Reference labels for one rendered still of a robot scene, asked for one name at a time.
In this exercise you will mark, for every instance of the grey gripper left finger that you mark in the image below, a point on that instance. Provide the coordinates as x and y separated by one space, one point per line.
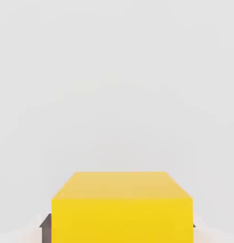
45 231

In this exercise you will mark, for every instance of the small yellow cube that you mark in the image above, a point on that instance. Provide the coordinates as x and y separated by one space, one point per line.
122 216

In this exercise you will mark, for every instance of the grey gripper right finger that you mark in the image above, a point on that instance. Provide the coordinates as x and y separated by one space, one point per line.
199 234

